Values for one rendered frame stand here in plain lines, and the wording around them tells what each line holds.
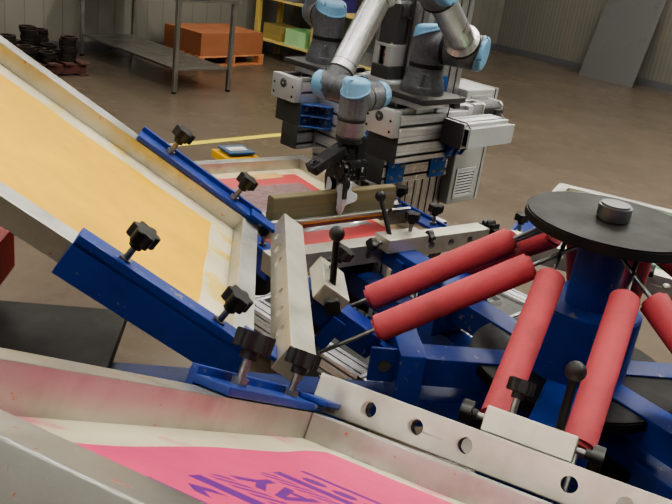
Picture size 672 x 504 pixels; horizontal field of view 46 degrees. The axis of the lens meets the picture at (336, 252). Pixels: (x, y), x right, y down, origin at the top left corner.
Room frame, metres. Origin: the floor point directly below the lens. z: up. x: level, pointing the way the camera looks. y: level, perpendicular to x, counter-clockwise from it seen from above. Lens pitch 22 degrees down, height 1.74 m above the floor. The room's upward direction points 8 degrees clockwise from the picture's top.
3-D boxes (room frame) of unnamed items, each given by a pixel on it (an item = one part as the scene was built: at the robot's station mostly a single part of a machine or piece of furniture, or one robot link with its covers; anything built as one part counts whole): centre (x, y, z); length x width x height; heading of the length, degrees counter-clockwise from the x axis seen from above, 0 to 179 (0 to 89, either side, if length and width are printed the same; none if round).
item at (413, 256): (1.78, -0.19, 1.02); 0.17 x 0.06 x 0.05; 37
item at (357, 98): (2.08, 0.01, 1.33); 0.09 x 0.08 x 0.11; 152
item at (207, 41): (10.09, 1.87, 0.20); 1.13 x 0.82 x 0.39; 137
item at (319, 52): (3.11, 0.15, 1.31); 0.15 x 0.15 x 0.10
